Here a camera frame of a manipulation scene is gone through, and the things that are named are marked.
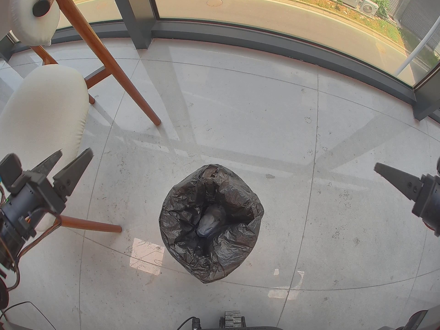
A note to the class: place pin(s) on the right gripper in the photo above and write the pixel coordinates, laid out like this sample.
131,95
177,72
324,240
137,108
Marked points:
429,201

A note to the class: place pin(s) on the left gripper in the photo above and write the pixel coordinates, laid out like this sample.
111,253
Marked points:
37,194

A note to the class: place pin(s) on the white paper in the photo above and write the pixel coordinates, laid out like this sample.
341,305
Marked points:
209,223

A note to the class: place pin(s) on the black plastic bag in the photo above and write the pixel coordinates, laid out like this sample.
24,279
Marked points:
233,246

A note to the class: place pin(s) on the white cushioned wooden chair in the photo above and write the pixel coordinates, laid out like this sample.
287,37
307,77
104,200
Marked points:
44,115

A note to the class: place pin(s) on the window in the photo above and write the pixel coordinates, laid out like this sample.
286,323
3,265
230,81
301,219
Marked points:
137,12

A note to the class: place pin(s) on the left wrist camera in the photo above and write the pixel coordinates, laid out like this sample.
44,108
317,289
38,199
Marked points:
10,167

